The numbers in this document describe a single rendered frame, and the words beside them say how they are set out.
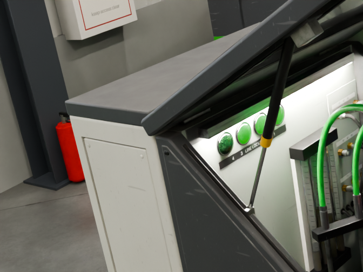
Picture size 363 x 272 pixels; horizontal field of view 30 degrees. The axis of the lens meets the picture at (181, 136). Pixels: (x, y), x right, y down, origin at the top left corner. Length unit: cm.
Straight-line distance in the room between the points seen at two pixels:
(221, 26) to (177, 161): 410
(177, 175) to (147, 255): 27
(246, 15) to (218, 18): 25
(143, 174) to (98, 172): 16
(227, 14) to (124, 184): 393
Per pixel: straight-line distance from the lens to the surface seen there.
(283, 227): 162
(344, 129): 177
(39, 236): 452
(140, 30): 626
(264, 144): 115
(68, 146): 505
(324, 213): 159
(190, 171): 128
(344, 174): 179
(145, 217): 145
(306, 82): 156
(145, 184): 140
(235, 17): 527
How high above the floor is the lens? 187
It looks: 19 degrees down
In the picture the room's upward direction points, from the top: 11 degrees counter-clockwise
